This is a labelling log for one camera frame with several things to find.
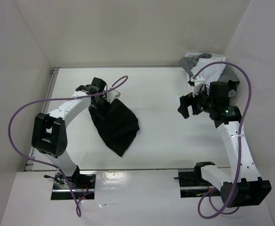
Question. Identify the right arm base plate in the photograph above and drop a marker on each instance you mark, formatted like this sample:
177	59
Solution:
189	186

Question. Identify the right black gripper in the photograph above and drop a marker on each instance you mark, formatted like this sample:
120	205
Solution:
186	100

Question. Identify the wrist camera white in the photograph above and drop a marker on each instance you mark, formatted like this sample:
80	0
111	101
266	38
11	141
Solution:
196	84
112	95

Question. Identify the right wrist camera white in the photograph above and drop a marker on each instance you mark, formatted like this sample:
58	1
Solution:
196	84

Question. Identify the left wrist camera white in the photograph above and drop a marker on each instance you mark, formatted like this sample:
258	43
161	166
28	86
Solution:
112	95

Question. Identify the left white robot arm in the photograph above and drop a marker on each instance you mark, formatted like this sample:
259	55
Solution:
49	132

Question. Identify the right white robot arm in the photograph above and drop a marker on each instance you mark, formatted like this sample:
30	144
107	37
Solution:
245	186

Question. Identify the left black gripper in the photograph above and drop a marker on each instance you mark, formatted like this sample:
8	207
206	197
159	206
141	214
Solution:
108	104

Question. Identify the white laundry basket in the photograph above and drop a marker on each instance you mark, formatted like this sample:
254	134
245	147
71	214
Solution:
194	56

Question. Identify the grey garment in basket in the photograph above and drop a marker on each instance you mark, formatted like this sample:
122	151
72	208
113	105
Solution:
231	77

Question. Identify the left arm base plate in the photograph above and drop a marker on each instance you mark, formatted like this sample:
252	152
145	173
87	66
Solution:
85	188

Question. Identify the black pleated skirt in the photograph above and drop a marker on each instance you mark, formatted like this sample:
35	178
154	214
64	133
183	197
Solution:
116	124

